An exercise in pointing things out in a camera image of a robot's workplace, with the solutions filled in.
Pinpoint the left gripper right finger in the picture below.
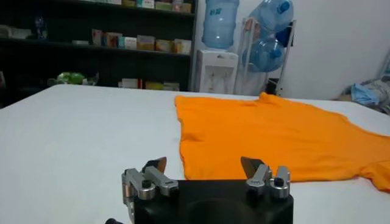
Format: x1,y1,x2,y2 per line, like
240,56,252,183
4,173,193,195
240,156,292,200

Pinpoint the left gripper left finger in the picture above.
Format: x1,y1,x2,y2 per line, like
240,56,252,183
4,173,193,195
121,156,180,205

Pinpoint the orange t-shirt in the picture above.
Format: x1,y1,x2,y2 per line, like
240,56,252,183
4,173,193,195
174,92,390,194

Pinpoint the yellow green medicine box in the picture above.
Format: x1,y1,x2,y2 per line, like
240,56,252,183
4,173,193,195
145,81,165,91

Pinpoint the white water dispenser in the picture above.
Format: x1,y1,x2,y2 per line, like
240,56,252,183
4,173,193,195
194,49,239,94

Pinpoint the blue water cooler jug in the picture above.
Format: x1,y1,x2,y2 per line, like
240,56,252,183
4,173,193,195
201,0,240,50
243,38,286,73
248,0,294,33

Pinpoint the black shelving unit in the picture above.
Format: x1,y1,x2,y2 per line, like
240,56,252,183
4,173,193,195
0,0,199,107

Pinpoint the white metal jug rack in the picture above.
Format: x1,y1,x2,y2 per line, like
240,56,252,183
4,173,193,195
236,17,297,97

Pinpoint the light blue garment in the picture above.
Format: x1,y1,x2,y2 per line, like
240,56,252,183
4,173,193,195
350,83,380,107

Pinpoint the bowl with green packets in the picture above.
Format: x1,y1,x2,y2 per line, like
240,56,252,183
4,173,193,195
56,72,100,86

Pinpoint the orange white medicine box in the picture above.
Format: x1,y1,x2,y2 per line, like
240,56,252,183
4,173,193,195
136,35,156,52

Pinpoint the teal white medicine box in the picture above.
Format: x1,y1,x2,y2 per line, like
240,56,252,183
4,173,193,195
118,36,138,51

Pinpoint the grey striped garment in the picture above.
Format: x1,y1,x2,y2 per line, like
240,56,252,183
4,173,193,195
341,75,390,115

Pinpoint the pink white medicine box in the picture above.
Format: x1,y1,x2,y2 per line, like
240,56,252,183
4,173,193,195
91,29,103,47

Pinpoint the blue plastic bottle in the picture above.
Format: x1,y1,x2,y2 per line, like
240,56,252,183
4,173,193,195
34,15,48,40

